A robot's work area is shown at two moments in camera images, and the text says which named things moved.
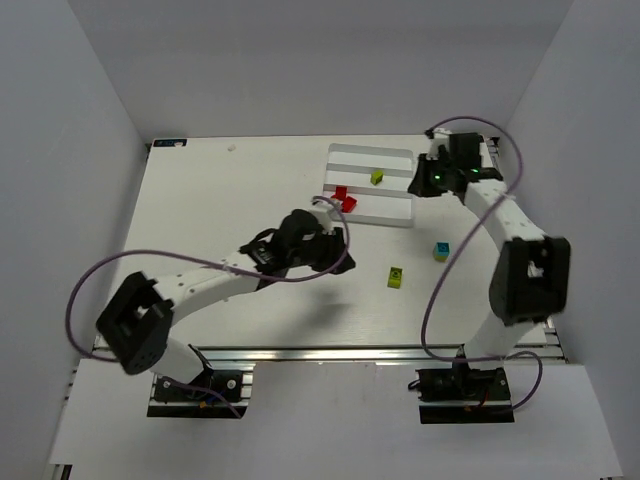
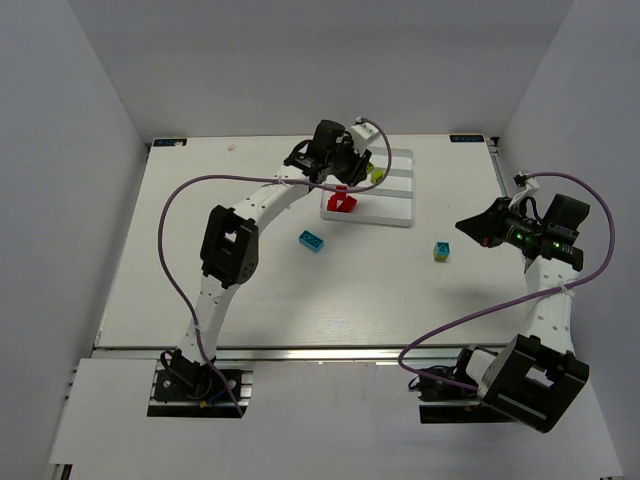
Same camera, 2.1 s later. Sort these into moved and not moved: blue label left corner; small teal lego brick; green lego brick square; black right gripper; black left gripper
Moved: black left gripper; black right gripper
Not moved: blue label left corner; green lego brick square; small teal lego brick
